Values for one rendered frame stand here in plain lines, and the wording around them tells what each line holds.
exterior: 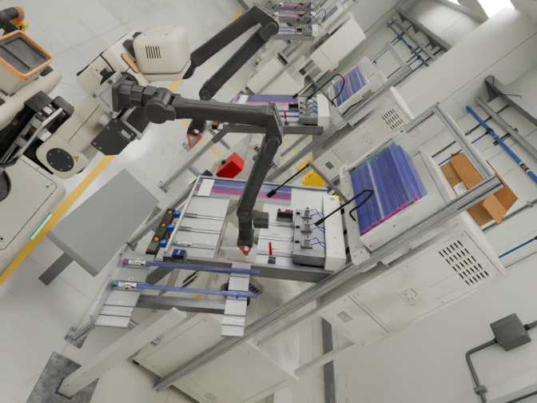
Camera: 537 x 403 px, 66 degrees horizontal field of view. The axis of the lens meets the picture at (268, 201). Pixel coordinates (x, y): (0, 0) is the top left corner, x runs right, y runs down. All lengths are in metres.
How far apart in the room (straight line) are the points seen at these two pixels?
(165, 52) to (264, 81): 4.84
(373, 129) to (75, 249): 2.07
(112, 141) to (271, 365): 1.29
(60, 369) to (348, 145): 2.19
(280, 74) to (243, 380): 4.67
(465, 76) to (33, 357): 4.39
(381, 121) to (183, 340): 1.89
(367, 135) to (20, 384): 2.41
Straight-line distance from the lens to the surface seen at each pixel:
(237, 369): 2.25
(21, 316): 2.25
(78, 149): 1.74
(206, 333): 2.08
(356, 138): 3.02
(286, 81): 6.25
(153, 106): 1.38
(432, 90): 4.86
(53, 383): 2.19
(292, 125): 2.97
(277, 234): 1.93
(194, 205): 2.11
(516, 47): 5.01
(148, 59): 1.51
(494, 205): 2.08
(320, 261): 1.75
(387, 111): 2.98
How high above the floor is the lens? 1.88
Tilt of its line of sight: 25 degrees down
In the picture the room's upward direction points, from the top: 52 degrees clockwise
